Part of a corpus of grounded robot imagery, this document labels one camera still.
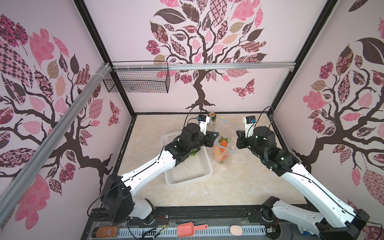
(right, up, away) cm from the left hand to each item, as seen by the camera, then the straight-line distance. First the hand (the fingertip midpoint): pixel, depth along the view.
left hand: (219, 136), depth 72 cm
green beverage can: (+1, +12, +32) cm, 34 cm away
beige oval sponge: (+8, -45, -2) cm, 45 cm away
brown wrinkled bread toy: (+1, -9, +10) cm, 13 cm away
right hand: (+9, +3, -1) cm, 10 cm away
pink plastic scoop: (-15, -45, -2) cm, 47 cm away
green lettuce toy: (-12, -7, -5) cm, 15 cm away
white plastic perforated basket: (-13, -21, +18) cm, 31 cm away
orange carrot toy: (+6, -6, +22) cm, 23 cm away
